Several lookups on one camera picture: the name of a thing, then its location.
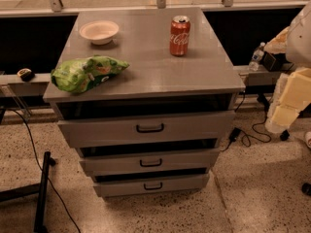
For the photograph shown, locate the black cable left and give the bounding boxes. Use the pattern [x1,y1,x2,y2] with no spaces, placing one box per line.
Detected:
[0,107,82,233]

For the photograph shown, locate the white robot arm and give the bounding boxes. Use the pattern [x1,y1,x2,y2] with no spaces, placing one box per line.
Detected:
[264,3,311,134]

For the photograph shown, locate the grey bottom drawer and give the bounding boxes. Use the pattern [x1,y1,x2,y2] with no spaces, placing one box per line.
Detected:
[94,174,209,197]

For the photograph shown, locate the white bowl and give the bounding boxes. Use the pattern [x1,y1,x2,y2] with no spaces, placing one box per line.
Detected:
[79,20,120,46]

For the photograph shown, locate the black floor stand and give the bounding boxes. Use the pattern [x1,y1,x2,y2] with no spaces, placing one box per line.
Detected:
[0,151,55,233]

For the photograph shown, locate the black power adapter cable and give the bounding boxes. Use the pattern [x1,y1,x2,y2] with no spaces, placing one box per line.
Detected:
[221,92,275,152]

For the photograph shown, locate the small black box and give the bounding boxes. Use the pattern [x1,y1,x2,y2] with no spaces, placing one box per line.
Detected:
[262,52,286,72]

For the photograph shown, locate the green chip bag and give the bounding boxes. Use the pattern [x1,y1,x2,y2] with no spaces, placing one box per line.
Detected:
[51,55,129,94]

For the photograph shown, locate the grey drawer cabinet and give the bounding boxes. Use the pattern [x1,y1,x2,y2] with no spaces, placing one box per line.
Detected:
[44,8,245,184]

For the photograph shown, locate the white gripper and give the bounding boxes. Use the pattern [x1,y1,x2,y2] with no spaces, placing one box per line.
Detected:
[265,68,311,134]

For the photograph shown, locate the clear water bottle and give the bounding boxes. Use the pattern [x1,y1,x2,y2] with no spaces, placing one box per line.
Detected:
[249,42,265,71]

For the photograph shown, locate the black stand leg right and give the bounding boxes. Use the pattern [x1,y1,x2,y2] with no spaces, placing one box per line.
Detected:
[257,93,290,141]

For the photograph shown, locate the red cola can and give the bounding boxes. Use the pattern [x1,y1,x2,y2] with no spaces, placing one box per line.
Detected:
[170,16,190,56]

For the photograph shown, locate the grey top drawer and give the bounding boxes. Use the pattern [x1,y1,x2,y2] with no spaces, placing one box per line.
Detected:
[58,111,235,148]

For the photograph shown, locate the grey drawer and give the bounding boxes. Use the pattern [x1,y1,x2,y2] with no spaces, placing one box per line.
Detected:
[94,174,209,197]
[58,111,235,148]
[80,149,220,177]

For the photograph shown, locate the black yellow tape measure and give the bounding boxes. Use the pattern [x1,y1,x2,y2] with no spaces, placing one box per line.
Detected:
[17,68,35,82]

